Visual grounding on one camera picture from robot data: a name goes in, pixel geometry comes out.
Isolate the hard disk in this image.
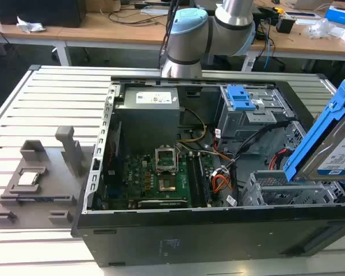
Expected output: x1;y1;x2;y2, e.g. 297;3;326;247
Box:
282;76;345;183

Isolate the blue disk bay latch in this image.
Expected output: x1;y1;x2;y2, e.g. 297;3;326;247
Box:
226;85;257;112

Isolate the metal disk bay cage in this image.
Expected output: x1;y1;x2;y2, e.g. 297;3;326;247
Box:
214;85;294;156

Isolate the clear plastic bag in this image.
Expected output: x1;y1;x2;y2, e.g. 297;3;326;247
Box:
306;18;345;39

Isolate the blue cardboard box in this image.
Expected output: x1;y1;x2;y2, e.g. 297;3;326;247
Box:
324;4;345;28

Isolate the small black device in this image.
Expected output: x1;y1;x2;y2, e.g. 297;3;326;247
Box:
276;15;296;34

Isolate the metal lower drive cage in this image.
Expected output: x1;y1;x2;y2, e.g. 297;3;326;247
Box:
239;170;345;206

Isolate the black RAM stick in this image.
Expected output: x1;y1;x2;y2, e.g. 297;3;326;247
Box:
196;154;212;208

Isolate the grey power supply unit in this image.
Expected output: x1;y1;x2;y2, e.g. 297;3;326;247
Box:
113;86;181;150

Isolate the metal socket cover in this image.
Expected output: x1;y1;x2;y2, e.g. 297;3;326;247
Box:
155;145;179;174

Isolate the CPU socket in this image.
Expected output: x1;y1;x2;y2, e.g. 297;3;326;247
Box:
157;175;178;193

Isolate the black open PC case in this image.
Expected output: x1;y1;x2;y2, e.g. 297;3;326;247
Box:
71;75;345;268

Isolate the black graphics card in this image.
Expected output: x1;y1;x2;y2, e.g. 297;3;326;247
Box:
128;198;189;210

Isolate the green motherboard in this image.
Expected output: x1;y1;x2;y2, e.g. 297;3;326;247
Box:
103;146;219;210

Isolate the black box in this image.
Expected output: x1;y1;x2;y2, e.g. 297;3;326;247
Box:
0;0;86;28

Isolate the crumpled white paper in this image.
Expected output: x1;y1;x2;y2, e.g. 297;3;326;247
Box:
16;16;46;33

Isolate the grey parts rack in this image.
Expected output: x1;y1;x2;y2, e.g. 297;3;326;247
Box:
0;125;89;229

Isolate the silver CPU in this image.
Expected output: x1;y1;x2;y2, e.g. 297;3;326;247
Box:
17;171;40;186

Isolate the blue cable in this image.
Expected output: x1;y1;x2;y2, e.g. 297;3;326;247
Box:
263;34;275;70

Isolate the red wire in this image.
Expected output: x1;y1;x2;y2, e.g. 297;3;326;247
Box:
269;147;293;171

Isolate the thick black wire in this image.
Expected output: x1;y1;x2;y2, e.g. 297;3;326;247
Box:
229;120;292;173

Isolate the yellow and black wire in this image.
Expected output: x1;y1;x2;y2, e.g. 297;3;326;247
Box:
178;106;207;143

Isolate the orange wire bundle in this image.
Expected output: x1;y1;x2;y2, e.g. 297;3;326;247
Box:
211;173;233;194

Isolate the wooden desk white frame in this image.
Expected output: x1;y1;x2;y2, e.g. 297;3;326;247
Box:
0;0;345;67

